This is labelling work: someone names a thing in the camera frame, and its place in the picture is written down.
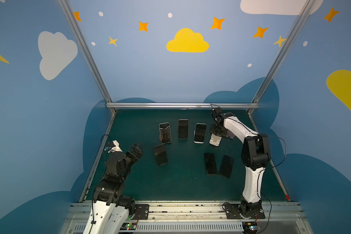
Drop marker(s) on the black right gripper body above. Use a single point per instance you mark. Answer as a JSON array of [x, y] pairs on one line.
[[218, 130]]

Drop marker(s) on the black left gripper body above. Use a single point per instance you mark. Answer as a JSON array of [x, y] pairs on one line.
[[131, 154]]

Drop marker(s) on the black phone stand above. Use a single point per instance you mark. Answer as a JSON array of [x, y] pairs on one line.
[[210, 164], [160, 154], [226, 166]]

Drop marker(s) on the black phone front stand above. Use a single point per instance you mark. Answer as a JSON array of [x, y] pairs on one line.
[[226, 166]]

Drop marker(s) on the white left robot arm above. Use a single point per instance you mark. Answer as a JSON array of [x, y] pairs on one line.
[[109, 208]]

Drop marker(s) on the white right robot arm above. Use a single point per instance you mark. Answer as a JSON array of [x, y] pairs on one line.
[[255, 153]]

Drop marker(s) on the white folding phone stand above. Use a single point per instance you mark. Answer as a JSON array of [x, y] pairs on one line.
[[215, 140]]

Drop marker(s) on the phone on white stand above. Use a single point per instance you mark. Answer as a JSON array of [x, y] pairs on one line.
[[199, 133]]

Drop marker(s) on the phone on wooden stand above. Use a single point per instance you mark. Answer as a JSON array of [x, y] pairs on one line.
[[165, 133]]

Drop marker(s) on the pink-edged phone on stand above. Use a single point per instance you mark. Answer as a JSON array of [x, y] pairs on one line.
[[183, 126]]

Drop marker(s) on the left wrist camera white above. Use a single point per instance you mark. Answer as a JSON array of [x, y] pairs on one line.
[[113, 146]]

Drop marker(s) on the aluminium back frame bar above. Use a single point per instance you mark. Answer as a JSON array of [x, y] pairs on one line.
[[180, 105]]

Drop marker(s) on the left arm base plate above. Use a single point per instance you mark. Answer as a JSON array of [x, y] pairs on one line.
[[141, 212]]

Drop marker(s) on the aluminium front rail assembly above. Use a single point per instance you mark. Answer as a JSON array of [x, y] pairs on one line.
[[208, 217]]

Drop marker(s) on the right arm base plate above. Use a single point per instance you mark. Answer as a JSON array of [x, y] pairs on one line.
[[238, 211]]

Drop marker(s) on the aluminium right frame post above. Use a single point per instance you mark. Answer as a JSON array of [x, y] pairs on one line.
[[291, 37]]

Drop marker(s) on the aluminium frame post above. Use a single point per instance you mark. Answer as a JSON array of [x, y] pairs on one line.
[[74, 25], [291, 37]]

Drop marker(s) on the aluminium left frame post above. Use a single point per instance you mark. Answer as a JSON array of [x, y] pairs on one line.
[[74, 25]]

